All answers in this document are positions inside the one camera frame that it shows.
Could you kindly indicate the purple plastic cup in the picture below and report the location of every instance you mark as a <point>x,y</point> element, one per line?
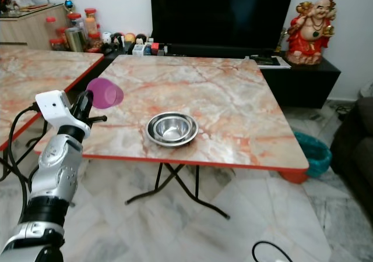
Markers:
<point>108,93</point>

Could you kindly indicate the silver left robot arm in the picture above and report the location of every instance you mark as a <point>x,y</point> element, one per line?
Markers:
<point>55,177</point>

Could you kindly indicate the bare marble folding table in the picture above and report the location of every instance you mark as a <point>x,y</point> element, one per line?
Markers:
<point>35,75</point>

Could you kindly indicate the silver metal tin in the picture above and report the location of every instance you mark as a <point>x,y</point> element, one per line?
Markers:
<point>76,39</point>

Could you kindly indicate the tall red-lidded snack jar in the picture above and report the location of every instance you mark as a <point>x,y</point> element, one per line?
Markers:
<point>90,23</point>

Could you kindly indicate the small red-lidded snack jar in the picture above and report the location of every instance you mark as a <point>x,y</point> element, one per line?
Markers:
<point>51,27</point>

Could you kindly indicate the stainless steel bowl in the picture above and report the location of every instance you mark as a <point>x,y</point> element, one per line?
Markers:
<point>172,128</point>

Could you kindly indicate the light wooden cabinet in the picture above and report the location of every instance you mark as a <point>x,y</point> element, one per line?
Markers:
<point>26,28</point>

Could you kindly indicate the marble folding table with bowl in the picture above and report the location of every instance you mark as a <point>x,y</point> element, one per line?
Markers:
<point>215,99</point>

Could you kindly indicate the black flat screen television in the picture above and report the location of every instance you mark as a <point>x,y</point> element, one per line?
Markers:
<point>221,11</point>

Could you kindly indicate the white papers with black remote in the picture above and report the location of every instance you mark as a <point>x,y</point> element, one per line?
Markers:
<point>268,60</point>

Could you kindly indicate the orange plastic basin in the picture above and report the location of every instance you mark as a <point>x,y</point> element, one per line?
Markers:
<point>293,176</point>

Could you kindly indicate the black television console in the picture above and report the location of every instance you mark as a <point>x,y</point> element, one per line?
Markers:
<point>306,84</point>

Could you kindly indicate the teal plastic bin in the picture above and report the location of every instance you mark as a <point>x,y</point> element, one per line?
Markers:
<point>315,154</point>

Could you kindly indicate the red laughing Buddha statue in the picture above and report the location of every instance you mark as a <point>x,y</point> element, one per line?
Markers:
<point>309,35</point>

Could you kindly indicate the black sofa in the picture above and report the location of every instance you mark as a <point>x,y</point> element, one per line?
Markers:
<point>355,151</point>

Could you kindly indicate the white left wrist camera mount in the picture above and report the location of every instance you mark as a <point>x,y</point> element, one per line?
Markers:
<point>52,108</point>

